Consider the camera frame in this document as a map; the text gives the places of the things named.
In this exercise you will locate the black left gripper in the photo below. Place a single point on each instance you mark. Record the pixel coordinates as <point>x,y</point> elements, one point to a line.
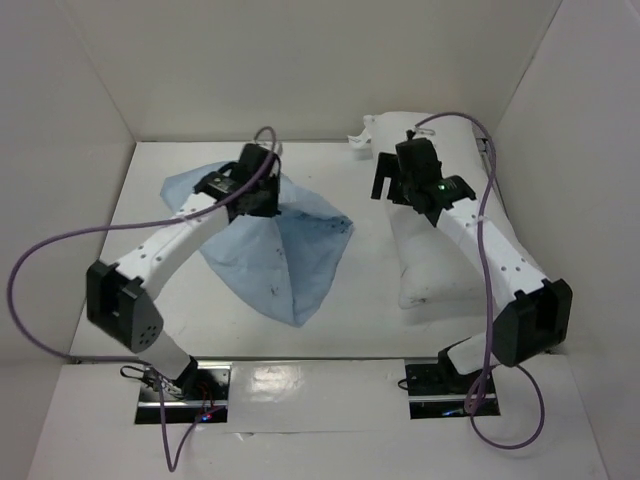
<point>274,207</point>

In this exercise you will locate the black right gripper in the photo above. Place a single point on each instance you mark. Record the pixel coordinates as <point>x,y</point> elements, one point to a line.
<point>392,176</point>

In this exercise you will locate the light blue pillowcase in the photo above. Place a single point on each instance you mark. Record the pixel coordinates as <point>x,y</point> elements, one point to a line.
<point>283,267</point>

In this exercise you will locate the white pillow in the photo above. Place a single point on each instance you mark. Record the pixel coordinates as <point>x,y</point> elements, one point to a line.
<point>440,262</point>

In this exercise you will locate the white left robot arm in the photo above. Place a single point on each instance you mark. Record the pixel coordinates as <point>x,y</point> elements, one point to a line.
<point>120,297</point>

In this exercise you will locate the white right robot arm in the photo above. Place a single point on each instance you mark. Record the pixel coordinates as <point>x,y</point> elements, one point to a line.
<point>527,313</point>

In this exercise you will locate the aluminium rail right side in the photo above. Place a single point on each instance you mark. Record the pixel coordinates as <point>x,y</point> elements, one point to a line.
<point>484,151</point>

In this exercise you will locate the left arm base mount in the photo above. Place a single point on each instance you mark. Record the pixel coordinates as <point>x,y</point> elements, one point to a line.
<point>206,400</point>

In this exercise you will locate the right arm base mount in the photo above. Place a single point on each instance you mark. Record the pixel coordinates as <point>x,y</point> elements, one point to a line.
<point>433,394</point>

